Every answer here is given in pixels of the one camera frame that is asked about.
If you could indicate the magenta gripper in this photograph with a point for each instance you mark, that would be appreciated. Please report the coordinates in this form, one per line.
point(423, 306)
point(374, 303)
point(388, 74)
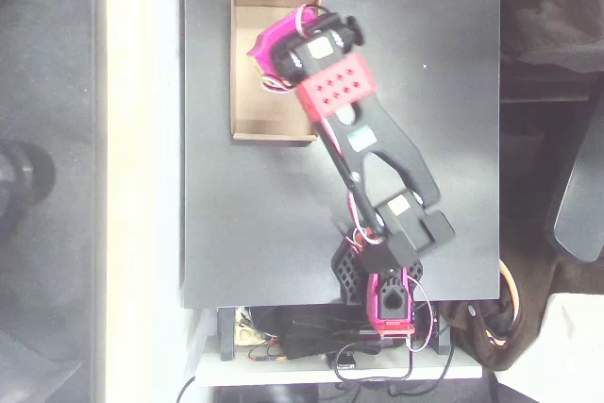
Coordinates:
point(265, 45)

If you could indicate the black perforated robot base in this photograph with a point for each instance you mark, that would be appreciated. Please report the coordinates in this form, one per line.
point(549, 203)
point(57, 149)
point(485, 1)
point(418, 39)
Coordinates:
point(347, 271)

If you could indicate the cardboard box tray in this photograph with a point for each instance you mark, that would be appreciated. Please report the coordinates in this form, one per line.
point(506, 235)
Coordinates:
point(250, 105)

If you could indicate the black work board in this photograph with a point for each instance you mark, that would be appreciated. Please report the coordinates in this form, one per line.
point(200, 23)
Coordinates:
point(245, 214)

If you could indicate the black power adapter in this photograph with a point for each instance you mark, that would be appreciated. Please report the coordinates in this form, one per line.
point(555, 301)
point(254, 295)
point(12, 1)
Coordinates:
point(316, 332)

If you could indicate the small black connector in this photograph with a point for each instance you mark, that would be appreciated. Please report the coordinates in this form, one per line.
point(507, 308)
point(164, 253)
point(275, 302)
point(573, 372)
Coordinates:
point(347, 361)

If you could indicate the dark office chair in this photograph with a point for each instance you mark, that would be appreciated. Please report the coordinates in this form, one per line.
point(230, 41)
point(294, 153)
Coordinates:
point(582, 186)

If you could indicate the white cloth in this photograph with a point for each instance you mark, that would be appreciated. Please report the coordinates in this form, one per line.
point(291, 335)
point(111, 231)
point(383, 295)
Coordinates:
point(571, 346)

